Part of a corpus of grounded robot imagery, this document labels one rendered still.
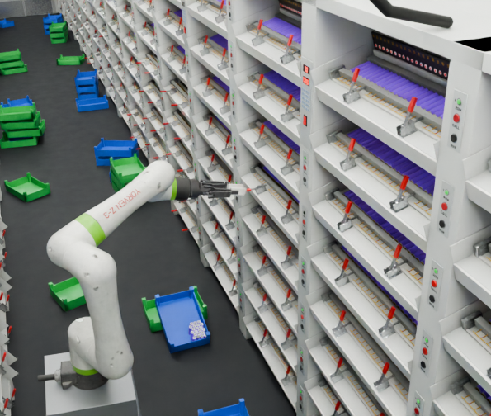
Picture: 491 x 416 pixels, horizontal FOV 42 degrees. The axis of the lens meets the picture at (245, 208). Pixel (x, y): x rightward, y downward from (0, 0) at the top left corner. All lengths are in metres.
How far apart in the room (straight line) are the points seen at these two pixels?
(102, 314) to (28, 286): 1.76
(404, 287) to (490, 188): 0.47
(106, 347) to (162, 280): 1.52
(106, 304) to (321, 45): 1.04
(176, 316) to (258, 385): 0.60
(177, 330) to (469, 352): 1.96
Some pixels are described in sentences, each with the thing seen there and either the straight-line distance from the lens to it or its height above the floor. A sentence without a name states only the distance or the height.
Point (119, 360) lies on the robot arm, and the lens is 2.26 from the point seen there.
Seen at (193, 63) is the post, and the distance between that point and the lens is 3.26.
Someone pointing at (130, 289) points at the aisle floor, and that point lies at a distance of 3.65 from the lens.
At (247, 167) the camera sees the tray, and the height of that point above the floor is 0.93.
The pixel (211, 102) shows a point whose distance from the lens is 3.03.
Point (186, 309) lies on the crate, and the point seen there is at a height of 0.08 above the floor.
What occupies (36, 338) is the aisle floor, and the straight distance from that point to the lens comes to 3.44.
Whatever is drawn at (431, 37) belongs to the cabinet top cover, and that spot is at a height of 1.74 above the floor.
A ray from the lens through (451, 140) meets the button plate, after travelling 1.36.
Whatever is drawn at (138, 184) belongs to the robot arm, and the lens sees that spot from 2.24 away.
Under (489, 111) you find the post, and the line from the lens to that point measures 1.33.
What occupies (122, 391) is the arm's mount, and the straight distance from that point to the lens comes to 2.48.
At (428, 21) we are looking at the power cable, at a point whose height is 1.77.
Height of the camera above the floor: 2.06
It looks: 28 degrees down
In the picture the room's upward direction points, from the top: 2 degrees counter-clockwise
